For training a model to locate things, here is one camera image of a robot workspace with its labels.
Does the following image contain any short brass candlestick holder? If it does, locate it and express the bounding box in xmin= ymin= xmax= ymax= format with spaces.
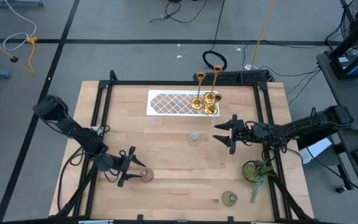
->
xmin=203 ymin=93 xmax=223 ymax=116

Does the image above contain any black aluminium table frame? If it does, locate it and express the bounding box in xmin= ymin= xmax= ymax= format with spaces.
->
xmin=54 ymin=70 xmax=316 ymax=224

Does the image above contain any green succulent plant in pot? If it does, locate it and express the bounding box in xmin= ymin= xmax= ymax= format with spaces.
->
xmin=241 ymin=158 xmax=278 ymax=203

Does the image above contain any pink glass candle holder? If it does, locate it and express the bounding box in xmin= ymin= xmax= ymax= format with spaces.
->
xmin=139 ymin=168 xmax=155 ymax=184

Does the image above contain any coiled black cable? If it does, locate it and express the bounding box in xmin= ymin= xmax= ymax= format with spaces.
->
xmin=201 ymin=50 xmax=228 ymax=72

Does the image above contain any short yellow extension cable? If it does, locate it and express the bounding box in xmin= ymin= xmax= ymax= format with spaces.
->
xmin=25 ymin=36 xmax=39 ymax=75

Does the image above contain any clear glass candle holder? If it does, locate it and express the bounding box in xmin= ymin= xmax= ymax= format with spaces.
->
xmin=186 ymin=131 xmax=202 ymax=147

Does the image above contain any black power strip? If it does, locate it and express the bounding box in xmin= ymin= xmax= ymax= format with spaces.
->
xmin=193 ymin=69 xmax=275 ymax=84

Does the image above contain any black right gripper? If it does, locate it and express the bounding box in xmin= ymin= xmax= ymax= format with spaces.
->
xmin=213 ymin=114 xmax=265 ymax=156

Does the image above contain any medium brass candlestick holder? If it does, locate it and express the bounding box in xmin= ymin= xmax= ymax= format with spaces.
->
xmin=190 ymin=70 xmax=206 ymax=110

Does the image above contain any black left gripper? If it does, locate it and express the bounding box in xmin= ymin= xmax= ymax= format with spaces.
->
xmin=116 ymin=146 xmax=147 ymax=188

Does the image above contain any white patterned tray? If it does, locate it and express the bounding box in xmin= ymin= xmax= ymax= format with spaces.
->
xmin=145 ymin=89 xmax=221 ymax=126

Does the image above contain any olive green glass candle holder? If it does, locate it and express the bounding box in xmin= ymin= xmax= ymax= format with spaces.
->
xmin=221 ymin=190 xmax=239 ymax=208

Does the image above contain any tall brass candlestick holder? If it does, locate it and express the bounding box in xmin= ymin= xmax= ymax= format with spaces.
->
xmin=203 ymin=64 xmax=223 ymax=105

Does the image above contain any white cable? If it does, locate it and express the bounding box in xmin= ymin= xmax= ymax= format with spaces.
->
xmin=2 ymin=0 xmax=38 ymax=52

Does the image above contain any grey side desk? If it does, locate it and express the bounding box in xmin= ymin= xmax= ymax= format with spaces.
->
xmin=316 ymin=51 xmax=358 ymax=206

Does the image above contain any long yellow cable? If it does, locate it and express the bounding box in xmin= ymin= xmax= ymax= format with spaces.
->
xmin=250 ymin=0 xmax=277 ymax=71

